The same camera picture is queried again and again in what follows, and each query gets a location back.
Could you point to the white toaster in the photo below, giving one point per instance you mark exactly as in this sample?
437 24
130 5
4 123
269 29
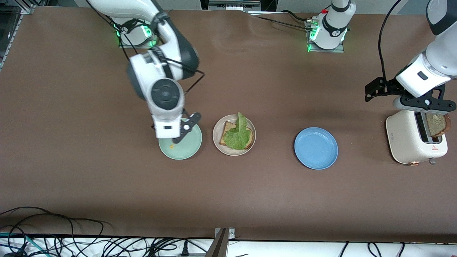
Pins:
403 142

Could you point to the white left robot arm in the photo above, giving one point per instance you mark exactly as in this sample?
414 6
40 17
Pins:
442 35

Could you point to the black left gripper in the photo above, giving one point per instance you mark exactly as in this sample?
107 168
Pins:
388 86

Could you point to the beige plate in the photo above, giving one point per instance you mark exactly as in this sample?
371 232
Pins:
234 152

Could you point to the aluminium frame profile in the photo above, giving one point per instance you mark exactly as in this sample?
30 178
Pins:
14 39

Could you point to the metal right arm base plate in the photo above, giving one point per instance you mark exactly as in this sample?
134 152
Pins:
137 46

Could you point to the black power plug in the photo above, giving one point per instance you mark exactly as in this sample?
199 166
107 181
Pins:
185 248

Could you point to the grey metal bracket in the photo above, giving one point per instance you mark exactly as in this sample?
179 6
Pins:
219 246

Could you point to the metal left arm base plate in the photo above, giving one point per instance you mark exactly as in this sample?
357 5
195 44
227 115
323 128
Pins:
332 51

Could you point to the green lettuce leaf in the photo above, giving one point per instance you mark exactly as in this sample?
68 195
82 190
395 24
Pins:
237 137

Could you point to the brown bread slice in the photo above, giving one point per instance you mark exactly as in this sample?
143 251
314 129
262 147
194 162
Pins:
224 135
439 125

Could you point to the black device with metal rail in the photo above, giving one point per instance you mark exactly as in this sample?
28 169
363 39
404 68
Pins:
235 4

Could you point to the blue plate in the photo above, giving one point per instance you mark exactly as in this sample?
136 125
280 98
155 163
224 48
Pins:
316 148

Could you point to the green plate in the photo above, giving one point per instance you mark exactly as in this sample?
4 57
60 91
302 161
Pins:
189 148

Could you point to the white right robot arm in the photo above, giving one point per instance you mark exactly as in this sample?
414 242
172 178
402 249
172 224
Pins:
164 92

